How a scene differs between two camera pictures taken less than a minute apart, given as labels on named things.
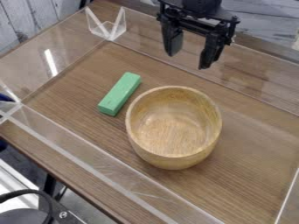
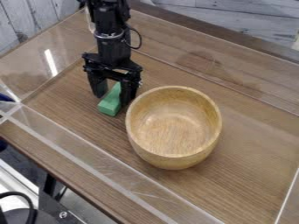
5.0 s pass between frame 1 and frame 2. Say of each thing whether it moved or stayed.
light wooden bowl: stayed
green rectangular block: stayed
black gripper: moved
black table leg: stayed
